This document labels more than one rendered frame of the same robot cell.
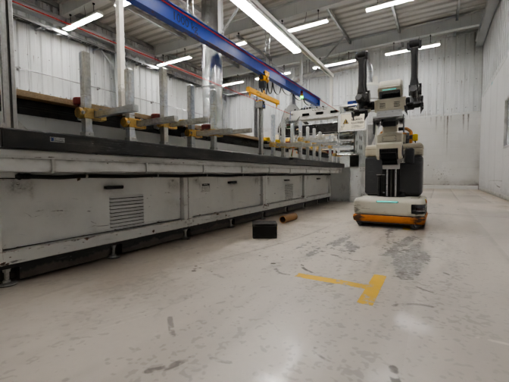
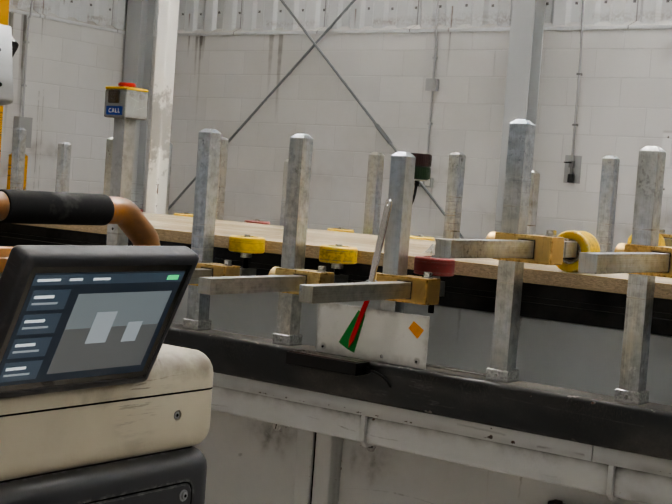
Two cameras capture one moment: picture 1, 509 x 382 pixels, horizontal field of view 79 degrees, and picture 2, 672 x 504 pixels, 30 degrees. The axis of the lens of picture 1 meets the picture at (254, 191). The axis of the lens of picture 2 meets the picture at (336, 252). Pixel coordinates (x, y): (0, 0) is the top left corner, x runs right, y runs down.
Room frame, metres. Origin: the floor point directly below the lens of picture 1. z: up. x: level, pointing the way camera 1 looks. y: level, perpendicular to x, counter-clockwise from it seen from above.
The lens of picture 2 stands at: (3.77, -2.88, 1.03)
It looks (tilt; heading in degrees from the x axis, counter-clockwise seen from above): 3 degrees down; 95
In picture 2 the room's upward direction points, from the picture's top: 4 degrees clockwise
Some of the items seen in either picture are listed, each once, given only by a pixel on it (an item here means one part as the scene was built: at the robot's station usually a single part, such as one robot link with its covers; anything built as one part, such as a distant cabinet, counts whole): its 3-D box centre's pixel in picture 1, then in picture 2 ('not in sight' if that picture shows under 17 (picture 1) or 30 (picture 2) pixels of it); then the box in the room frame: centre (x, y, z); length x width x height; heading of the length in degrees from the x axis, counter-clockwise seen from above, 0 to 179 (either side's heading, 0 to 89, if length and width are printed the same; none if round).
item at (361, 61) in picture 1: (361, 76); not in sight; (2.87, -0.99, 1.40); 0.11 x 0.06 x 0.43; 59
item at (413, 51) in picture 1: (413, 67); not in sight; (2.64, -1.35, 1.40); 0.11 x 0.06 x 0.43; 60
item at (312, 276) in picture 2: not in sight; (300, 281); (3.48, -0.34, 0.83); 0.14 x 0.06 x 0.05; 149
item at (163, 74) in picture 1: (163, 106); not in sight; (1.96, 0.57, 0.94); 0.04 x 0.04 x 0.48; 59
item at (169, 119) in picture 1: (147, 123); not in sight; (1.73, 0.59, 0.80); 0.43 x 0.03 x 0.04; 59
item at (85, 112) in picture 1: (90, 114); not in sight; (1.55, 0.81, 0.81); 0.14 x 0.06 x 0.05; 149
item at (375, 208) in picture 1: (391, 208); not in sight; (3.15, -1.41, 0.16); 0.67 x 0.64 x 0.25; 149
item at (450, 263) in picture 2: not in sight; (432, 283); (3.75, -0.41, 0.85); 0.08 x 0.08 x 0.11
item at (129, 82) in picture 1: (129, 112); not in sight; (1.74, 0.69, 0.86); 0.04 x 0.04 x 0.48; 59
